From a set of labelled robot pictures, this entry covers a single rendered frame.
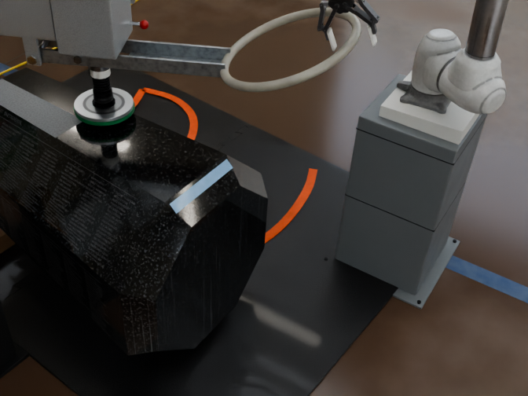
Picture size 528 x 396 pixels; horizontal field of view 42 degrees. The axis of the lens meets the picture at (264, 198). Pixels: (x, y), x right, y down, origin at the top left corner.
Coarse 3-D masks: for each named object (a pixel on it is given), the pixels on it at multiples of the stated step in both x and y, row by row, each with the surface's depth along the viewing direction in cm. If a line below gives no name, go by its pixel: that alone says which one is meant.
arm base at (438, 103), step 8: (400, 80) 271; (400, 88) 271; (408, 88) 268; (408, 96) 265; (416, 96) 262; (424, 96) 260; (432, 96) 259; (440, 96) 259; (416, 104) 263; (424, 104) 261; (432, 104) 260; (440, 104) 260; (448, 104) 263; (440, 112) 259
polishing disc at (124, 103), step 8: (112, 88) 260; (80, 96) 255; (88, 96) 255; (120, 96) 256; (128, 96) 257; (80, 104) 251; (88, 104) 251; (120, 104) 252; (128, 104) 252; (80, 112) 247; (88, 112) 247; (96, 112) 248; (104, 112) 248; (112, 112) 248; (120, 112) 248; (128, 112) 250; (96, 120) 245; (104, 120) 245; (112, 120) 246
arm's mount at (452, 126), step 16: (400, 96) 268; (384, 112) 264; (400, 112) 260; (416, 112) 260; (432, 112) 260; (448, 112) 260; (464, 112) 260; (416, 128) 260; (432, 128) 257; (448, 128) 253; (464, 128) 252
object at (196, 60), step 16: (128, 48) 242; (144, 48) 242; (160, 48) 241; (176, 48) 240; (192, 48) 239; (208, 48) 239; (224, 48) 238; (32, 64) 234; (80, 64) 236; (96, 64) 235; (112, 64) 235; (128, 64) 234; (144, 64) 233; (160, 64) 232; (176, 64) 232; (192, 64) 231; (208, 64) 230; (224, 64) 230
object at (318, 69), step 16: (288, 16) 246; (304, 16) 244; (336, 16) 236; (352, 16) 227; (256, 32) 246; (352, 32) 219; (240, 48) 243; (352, 48) 214; (320, 64) 210; (224, 80) 226; (288, 80) 210; (304, 80) 210
